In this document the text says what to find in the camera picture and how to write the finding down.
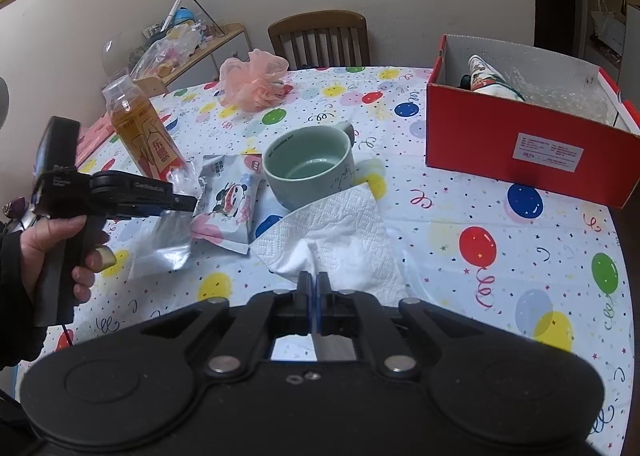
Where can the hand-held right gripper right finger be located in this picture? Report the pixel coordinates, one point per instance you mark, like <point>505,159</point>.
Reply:
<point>323,296</point>

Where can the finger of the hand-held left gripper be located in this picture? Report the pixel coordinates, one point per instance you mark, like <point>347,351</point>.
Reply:
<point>182,202</point>

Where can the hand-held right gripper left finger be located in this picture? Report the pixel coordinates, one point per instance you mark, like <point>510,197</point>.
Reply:
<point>310,296</point>

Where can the clear plastic wrapper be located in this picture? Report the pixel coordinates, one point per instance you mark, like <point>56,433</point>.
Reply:
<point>160,246</point>

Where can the white paper napkin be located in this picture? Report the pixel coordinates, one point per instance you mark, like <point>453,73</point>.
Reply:
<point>340,221</point>

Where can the red cardboard box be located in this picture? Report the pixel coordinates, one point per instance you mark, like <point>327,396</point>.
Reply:
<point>475,136</point>

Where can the person's left forearm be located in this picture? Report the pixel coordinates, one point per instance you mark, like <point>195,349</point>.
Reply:
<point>12,311</point>

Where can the person's left hand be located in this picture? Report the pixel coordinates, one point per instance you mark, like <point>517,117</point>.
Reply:
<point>40,241</point>

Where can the panda print snack packet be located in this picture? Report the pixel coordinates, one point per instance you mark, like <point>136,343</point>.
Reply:
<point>230,201</point>

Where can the pink paper box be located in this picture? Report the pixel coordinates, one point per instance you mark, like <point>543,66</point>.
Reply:
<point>95,136</point>

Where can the amber tea bottle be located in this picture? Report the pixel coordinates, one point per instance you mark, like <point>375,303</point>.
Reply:
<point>140,131</point>

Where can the green ceramic mug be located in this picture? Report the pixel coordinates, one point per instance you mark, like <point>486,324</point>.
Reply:
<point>305,186</point>

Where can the pink mesh bath sponge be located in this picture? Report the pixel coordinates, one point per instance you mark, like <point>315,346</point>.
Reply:
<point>255,81</point>

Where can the wooden side shelf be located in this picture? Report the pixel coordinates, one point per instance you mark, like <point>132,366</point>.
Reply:
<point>225,36</point>

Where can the balloon print tablecloth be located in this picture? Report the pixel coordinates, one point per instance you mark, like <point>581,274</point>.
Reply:
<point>500,276</point>

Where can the wooden chair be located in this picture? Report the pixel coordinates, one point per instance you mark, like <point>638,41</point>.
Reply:
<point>320,21</point>

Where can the clear bubble wrap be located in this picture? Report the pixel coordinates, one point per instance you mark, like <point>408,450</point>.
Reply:
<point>565,91</point>

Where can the white paper bag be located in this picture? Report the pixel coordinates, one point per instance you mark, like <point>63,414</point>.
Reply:
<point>607,31</point>

